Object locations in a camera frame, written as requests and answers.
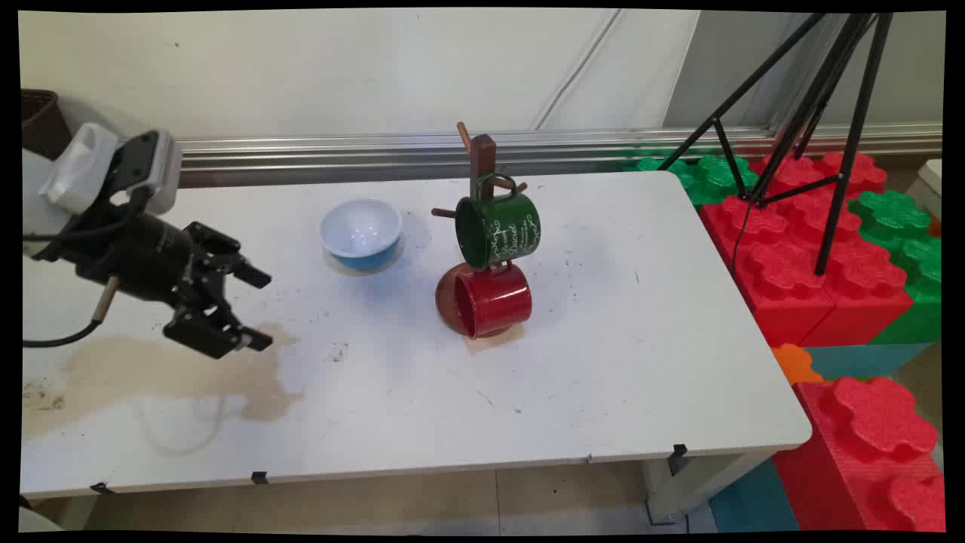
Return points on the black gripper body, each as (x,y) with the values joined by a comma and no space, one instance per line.
(147,256)

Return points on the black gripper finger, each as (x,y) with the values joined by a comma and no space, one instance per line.
(237,260)
(215,332)

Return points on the green enamel mug white lettering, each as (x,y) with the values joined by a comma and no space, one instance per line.
(509,226)

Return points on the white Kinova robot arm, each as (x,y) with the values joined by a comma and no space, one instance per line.
(41,196)

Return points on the blue bowl with white inside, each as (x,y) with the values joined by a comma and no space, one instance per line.
(360,230)

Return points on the black table edge clip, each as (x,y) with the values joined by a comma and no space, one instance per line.
(102,488)
(678,456)
(259,477)

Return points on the dark brown bin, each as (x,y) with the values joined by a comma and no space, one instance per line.
(44,121)

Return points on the brown wooden mug tree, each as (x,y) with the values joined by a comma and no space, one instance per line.
(482,158)

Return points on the red enamel mug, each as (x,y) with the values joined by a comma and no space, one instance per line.
(501,302)

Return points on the green foam building block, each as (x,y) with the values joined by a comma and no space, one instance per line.
(912,256)
(712,181)

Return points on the white table leg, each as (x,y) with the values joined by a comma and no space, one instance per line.
(690,486)

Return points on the red foam building block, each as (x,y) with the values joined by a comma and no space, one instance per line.
(776,279)
(867,290)

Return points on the teal foam mat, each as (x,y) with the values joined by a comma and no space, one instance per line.
(867,360)
(754,505)

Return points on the orange foam piece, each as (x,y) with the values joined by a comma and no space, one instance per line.
(795,363)

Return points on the black tripod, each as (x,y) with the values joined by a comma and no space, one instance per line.
(848,136)

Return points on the large red foam block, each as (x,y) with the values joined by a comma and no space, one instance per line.
(867,452)

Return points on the white box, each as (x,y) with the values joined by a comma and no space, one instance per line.
(929,185)

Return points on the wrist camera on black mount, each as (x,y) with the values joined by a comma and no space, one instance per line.
(154,166)

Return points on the aluminium wall rail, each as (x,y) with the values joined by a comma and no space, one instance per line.
(339,154)

